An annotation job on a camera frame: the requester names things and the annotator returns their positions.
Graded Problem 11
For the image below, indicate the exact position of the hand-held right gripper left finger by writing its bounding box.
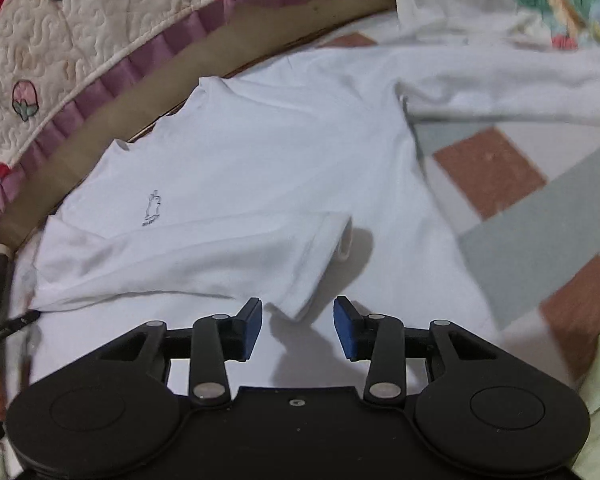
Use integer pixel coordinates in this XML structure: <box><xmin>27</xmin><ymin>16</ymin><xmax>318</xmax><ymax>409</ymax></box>
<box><xmin>97</xmin><ymin>296</ymin><xmax>265</xmax><ymax>408</ymax></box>

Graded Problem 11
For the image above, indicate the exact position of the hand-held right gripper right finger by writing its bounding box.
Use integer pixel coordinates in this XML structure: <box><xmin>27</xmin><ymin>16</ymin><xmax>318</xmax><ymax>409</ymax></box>
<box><xmin>332</xmin><ymin>296</ymin><xmax>501</xmax><ymax>408</ymax></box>

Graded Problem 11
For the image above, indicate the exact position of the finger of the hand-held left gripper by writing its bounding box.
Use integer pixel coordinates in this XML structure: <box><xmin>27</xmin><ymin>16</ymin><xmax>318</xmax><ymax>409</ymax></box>
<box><xmin>0</xmin><ymin>310</ymin><xmax>42</xmax><ymax>346</ymax></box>

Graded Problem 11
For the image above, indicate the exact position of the white long-sleeved shirt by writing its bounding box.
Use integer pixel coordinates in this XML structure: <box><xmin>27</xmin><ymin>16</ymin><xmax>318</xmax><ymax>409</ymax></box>
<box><xmin>10</xmin><ymin>42</ymin><xmax>600</xmax><ymax>396</ymax></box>

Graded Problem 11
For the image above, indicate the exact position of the quilted bear print bedspread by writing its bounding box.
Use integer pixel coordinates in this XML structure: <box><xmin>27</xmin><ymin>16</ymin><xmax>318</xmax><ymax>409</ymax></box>
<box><xmin>0</xmin><ymin>0</ymin><xmax>401</xmax><ymax>201</ymax></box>

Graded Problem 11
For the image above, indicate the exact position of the white sheet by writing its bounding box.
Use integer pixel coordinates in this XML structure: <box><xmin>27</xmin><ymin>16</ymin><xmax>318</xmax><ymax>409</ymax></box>
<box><xmin>392</xmin><ymin>0</ymin><xmax>541</xmax><ymax>53</ymax></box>

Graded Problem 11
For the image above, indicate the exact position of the beige bed frame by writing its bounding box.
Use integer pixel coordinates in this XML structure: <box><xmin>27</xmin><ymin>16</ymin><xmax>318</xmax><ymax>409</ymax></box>
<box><xmin>0</xmin><ymin>0</ymin><xmax>398</xmax><ymax>256</ymax></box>

